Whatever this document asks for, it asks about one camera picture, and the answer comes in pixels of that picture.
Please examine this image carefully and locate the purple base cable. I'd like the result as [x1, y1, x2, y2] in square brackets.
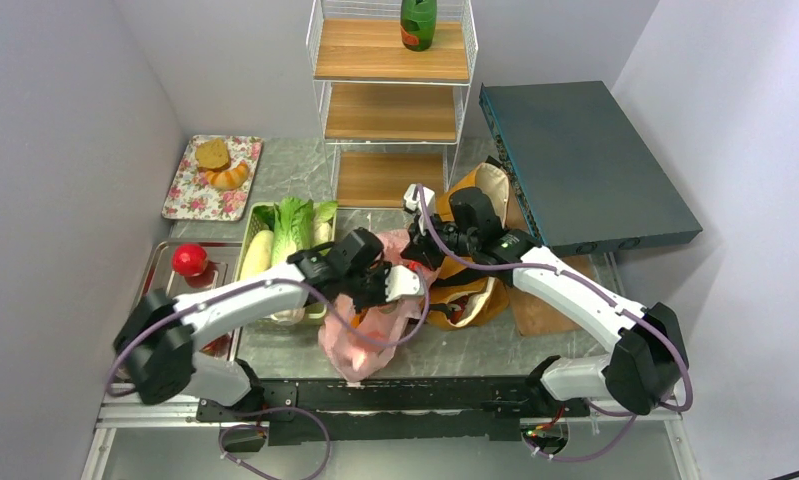
[217, 400, 337, 480]

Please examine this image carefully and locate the grey metal equipment box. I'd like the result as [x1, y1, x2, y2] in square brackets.
[479, 81, 702, 257]

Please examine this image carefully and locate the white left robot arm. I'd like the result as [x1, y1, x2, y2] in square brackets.
[112, 229, 424, 412]

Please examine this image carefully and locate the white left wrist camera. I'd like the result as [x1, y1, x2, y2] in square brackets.
[385, 265, 425, 303]

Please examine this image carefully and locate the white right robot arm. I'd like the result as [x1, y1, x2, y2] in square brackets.
[402, 184, 693, 415]

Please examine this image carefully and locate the green romaine lettuce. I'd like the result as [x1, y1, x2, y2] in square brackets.
[271, 197, 315, 266]

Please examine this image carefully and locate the croissant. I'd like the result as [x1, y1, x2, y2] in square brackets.
[203, 162, 250, 191]

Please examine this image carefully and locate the brown bread slice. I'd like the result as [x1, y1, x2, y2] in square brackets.
[194, 138, 231, 171]

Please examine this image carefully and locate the white daikon radish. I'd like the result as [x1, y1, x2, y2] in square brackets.
[238, 230, 274, 280]

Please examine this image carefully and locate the red tomato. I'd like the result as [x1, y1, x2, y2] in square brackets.
[171, 243, 209, 278]

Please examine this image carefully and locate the green cabbage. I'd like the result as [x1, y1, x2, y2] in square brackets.
[312, 201, 338, 246]

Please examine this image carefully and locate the green glass bottle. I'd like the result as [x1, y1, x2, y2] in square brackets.
[400, 0, 438, 52]

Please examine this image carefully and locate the wooden board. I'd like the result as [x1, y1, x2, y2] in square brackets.
[507, 247, 597, 337]

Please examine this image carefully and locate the white wire wooden shelf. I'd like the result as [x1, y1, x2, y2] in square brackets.
[305, 1, 478, 209]

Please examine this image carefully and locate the green plastic basket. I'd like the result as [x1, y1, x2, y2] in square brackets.
[234, 201, 339, 327]

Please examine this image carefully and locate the metal baking tray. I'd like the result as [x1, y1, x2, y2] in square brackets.
[117, 239, 248, 382]

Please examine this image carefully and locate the brown paper grocery bag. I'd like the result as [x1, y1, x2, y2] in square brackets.
[426, 163, 510, 331]

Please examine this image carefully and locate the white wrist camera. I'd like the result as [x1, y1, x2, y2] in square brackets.
[402, 183, 436, 234]
[385, 265, 425, 303]

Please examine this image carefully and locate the floral tray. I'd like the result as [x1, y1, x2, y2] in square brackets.
[161, 135, 264, 222]

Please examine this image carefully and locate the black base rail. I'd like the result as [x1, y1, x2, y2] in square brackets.
[196, 376, 592, 446]

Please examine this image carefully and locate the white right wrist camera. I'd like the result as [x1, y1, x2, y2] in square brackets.
[402, 183, 436, 234]

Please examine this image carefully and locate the pink plastic bag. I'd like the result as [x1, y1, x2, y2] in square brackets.
[316, 229, 440, 384]

